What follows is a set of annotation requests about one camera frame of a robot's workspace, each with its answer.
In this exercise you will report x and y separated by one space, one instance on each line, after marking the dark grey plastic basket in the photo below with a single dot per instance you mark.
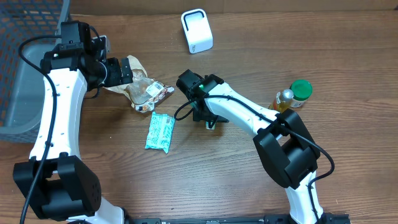
22 87

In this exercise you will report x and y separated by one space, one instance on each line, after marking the yellow Vim dish soap bottle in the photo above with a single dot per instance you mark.
282 101

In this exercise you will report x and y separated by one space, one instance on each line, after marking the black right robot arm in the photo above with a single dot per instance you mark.
285 147

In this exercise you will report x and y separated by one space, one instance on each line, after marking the small teal white box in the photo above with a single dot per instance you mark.
210 125

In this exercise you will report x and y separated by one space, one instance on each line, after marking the cream brown bread bag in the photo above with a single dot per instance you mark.
144 92

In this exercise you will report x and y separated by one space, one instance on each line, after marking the light teal snack packet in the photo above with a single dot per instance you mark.
160 132

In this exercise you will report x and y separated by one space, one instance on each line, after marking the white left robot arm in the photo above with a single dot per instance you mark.
56 183

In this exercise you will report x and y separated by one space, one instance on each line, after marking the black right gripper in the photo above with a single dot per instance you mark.
202 116

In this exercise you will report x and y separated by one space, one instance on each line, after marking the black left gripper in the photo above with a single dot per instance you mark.
114 78

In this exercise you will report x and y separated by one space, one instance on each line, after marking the white barcode scanner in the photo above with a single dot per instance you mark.
197 30

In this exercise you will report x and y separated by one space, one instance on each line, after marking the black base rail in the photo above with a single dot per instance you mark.
327 218

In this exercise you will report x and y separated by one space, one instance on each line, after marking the green-capped white bottle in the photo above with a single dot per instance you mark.
302 90

